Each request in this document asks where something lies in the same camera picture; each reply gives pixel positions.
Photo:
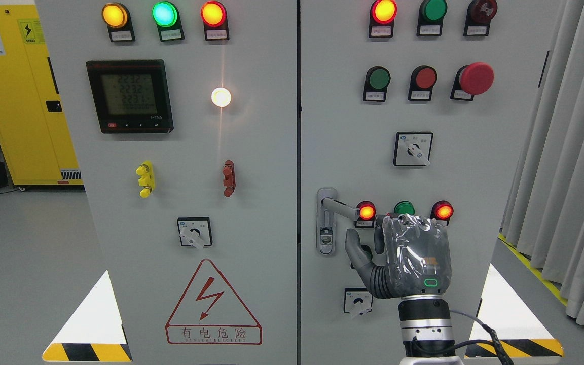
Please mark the door selector switch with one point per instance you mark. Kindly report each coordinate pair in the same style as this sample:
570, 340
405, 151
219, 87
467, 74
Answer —
412, 149
195, 232

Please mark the yellow indicator lamp top left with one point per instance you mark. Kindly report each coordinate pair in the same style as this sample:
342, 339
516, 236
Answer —
118, 20

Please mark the red emergency stop button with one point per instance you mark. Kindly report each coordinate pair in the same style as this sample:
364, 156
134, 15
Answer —
470, 80

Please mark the red lit lamp middle left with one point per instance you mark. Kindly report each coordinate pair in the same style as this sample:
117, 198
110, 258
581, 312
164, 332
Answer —
367, 213

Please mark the silver cabinet door handle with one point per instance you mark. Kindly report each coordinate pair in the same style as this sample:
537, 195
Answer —
327, 207

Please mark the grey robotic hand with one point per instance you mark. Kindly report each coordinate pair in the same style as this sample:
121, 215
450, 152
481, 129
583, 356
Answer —
418, 257

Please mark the yellow terminal connector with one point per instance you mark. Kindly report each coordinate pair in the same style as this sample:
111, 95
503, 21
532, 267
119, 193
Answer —
146, 179

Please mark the left door selector switch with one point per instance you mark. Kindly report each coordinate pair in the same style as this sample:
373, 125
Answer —
195, 232

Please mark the dark red buzzer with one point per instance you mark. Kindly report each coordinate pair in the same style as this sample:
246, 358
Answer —
478, 18

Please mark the red terminal connector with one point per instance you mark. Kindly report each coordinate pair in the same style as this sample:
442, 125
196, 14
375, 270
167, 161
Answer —
229, 181

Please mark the yellow safety cabinet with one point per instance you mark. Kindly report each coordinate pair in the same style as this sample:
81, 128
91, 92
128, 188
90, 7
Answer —
34, 135

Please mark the grey electrical cabinet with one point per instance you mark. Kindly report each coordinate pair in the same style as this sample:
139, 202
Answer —
297, 123

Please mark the green indicator lamp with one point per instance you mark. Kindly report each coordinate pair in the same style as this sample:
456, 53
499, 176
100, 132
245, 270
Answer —
430, 19
168, 21

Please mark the red lit lamp middle right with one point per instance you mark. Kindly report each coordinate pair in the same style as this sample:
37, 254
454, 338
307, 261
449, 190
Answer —
442, 210

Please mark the red indicator lamp top right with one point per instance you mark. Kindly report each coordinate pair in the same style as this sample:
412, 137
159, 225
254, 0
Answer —
381, 22

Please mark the red indicator lamp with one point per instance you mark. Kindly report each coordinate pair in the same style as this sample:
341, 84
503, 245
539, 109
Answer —
381, 22
215, 21

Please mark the green indicator lamp top left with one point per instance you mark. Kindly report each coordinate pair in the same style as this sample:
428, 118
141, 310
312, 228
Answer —
168, 21

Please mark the red indicator lamp top left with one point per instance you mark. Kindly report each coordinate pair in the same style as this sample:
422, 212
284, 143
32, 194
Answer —
215, 21

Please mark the green push button upper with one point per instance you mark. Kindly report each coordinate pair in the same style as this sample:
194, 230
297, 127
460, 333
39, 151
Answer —
376, 84

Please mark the green lamp middle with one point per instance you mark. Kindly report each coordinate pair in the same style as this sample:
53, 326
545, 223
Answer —
404, 207

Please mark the black digital power meter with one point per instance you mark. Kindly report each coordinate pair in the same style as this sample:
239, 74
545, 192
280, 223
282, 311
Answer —
130, 96

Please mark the right door upper selector switch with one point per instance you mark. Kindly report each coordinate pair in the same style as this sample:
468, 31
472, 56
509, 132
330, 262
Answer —
412, 149

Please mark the red push button upper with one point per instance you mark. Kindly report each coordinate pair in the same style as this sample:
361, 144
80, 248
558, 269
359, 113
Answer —
422, 82

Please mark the white lit indicator lamp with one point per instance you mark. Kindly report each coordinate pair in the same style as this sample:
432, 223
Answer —
221, 97

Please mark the red electric hazard sticker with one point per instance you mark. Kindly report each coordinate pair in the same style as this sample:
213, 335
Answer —
210, 312

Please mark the green indicator lamp top right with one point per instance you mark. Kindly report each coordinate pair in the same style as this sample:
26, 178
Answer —
430, 19

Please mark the red lit lamp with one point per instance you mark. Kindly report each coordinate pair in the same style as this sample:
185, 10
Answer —
442, 210
367, 213

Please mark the grey curtain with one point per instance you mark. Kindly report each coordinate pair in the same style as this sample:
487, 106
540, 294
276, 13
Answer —
544, 218

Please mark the white bottom selector switch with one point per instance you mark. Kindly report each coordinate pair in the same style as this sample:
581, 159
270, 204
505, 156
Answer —
357, 302

